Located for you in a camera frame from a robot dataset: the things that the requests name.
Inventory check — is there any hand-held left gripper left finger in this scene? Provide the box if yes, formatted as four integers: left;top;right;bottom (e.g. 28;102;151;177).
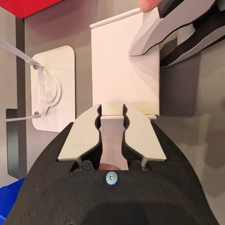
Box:
58;104;103;170

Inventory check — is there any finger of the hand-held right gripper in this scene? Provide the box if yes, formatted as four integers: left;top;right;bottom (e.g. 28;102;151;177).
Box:
128;0;217;56
160;11;225;68

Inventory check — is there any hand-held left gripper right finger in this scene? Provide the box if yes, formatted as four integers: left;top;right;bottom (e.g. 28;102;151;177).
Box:
121;104;167;168

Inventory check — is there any white cardboard box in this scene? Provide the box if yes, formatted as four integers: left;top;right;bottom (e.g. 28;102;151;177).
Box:
89;8;161;120

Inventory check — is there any person's right hand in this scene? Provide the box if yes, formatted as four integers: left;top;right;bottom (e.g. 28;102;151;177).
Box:
139;0;166;13

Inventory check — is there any clear plastic strip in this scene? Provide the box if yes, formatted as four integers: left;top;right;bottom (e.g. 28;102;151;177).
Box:
0;38;40;65
0;114;42;123

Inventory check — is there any blue plastic container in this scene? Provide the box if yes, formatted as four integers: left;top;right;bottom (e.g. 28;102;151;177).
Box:
0;176;27;225

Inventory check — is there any red plastic container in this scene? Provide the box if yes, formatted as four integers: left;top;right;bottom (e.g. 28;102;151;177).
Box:
0;0;63;20

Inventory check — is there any clear suction cup bracket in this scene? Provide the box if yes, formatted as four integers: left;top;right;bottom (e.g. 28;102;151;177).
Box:
30;63;62;117

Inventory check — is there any white rounded base plate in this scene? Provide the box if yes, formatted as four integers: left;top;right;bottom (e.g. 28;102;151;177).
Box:
31;45;76;132

